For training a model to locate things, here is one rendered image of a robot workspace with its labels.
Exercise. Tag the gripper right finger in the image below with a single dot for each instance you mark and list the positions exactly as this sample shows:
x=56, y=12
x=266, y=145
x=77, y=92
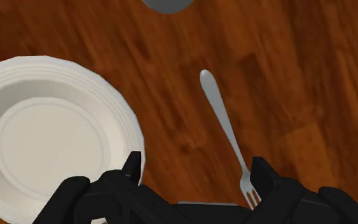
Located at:
x=287, y=198

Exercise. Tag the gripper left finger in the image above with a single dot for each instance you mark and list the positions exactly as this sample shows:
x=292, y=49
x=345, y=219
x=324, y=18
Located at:
x=116, y=192

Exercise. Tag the white plate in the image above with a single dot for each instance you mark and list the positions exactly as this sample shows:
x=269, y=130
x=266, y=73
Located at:
x=51, y=133

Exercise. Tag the silver fork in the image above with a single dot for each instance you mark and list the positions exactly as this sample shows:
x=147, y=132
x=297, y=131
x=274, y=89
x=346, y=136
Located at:
x=220, y=111

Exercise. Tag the grey round object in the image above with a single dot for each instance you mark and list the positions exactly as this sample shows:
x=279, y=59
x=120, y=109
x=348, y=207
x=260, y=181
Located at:
x=167, y=4

